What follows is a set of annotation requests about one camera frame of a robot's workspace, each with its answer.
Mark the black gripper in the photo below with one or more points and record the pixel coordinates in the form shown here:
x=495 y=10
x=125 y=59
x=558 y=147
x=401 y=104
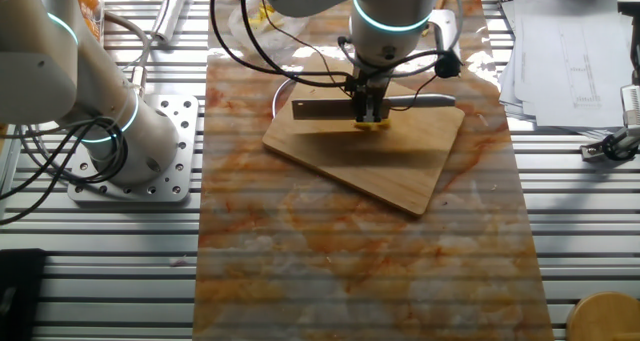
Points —
x=371 y=87

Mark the steel kitchen cleaver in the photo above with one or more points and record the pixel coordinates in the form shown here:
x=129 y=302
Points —
x=320 y=108

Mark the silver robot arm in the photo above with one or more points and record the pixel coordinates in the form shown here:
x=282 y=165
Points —
x=45 y=81

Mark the wooden cutting board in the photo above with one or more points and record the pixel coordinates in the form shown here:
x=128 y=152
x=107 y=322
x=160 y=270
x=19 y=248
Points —
x=390 y=171

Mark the pile of potato slices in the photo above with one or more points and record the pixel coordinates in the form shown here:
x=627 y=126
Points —
x=261 y=15

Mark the orange marble pattern mat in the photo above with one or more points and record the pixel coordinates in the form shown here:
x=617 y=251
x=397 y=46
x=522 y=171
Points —
x=350 y=256

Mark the clear plastic bag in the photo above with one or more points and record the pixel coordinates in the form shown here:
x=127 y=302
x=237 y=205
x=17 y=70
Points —
x=237 y=26

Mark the stack of white papers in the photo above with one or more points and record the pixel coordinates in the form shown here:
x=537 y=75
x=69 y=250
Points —
x=575 y=81

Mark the white plastic wrap roll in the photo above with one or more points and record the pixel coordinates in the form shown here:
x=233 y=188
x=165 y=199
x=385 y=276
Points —
x=170 y=16

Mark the clear plastic fruit tray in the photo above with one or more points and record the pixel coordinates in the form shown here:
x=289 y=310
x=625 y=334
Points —
x=97 y=11

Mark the wooden stand with round base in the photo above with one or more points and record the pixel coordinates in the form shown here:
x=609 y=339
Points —
x=605 y=318

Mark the black box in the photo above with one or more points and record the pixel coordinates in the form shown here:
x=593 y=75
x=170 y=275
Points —
x=20 y=296

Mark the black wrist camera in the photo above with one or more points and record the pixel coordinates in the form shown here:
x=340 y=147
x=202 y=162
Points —
x=446 y=67

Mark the silver camera bracket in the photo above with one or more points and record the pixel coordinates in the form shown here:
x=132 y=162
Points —
x=445 y=26

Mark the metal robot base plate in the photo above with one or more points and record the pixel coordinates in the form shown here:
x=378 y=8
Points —
x=185 y=131

